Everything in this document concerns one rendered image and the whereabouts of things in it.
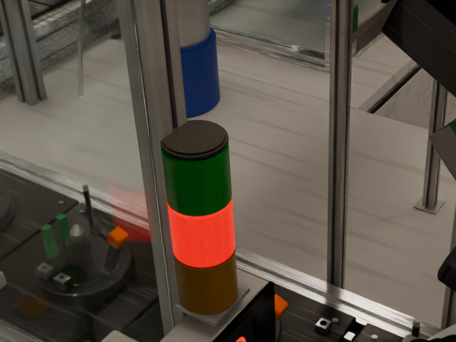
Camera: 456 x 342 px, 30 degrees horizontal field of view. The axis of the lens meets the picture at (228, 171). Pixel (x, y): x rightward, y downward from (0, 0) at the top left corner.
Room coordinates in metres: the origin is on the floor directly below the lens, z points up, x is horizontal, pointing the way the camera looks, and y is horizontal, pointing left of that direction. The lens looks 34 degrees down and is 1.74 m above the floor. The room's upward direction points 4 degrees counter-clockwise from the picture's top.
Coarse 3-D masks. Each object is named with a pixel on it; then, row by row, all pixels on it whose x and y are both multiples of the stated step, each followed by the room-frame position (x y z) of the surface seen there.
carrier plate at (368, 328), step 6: (366, 324) 0.77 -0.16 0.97; (372, 324) 0.77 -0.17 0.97; (366, 330) 0.76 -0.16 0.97; (372, 330) 0.76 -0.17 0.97; (378, 330) 0.76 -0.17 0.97; (384, 330) 0.76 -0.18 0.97; (360, 336) 0.75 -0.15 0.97; (366, 336) 0.75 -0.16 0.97; (372, 336) 0.75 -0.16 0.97; (378, 336) 0.75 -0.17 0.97; (384, 336) 0.75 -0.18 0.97; (390, 336) 0.75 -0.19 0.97; (396, 336) 0.75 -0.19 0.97
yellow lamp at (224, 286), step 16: (176, 272) 0.52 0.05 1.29; (192, 272) 0.51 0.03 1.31; (208, 272) 0.50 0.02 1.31; (224, 272) 0.51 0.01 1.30; (192, 288) 0.51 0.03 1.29; (208, 288) 0.50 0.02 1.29; (224, 288) 0.51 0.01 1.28; (192, 304) 0.51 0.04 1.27; (208, 304) 0.50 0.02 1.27; (224, 304) 0.51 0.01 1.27
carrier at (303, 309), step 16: (288, 304) 0.82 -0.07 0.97; (304, 304) 0.82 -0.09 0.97; (320, 304) 0.81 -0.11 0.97; (288, 320) 0.79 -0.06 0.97; (304, 320) 0.79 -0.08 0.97; (336, 320) 0.78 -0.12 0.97; (352, 320) 0.78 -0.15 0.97; (288, 336) 0.76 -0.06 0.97; (304, 336) 0.76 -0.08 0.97; (320, 336) 0.76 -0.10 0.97; (336, 336) 0.75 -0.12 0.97
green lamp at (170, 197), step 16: (176, 160) 0.51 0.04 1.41; (192, 160) 0.51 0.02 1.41; (208, 160) 0.51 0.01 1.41; (224, 160) 0.52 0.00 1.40; (176, 176) 0.51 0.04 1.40; (192, 176) 0.50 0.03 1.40; (208, 176) 0.51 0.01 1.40; (224, 176) 0.51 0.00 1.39; (176, 192) 0.51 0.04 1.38; (192, 192) 0.50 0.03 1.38; (208, 192) 0.51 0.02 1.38; (224, 192) 0.51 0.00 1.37; (176, 208) 0.51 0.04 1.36; (192, 208) 0.50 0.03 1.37; (208, 208) 0.51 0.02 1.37
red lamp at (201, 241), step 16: (224, 208) 0.51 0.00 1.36; (176, 224) 0.51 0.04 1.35; (192, 224) 0.50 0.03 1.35; (208, 224) 0.50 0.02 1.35; (224, 224) 0.51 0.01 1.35; (176, 240) 0.51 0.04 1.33; (192, 240) 0.51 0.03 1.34; (208, 240) 0.50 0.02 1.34; (224, 240) 0.51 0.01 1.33; (176, 256) 0.52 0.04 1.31; (192, 256) 0.51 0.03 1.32; (208, 256) 0.50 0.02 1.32; (224, 256) 0.51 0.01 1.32
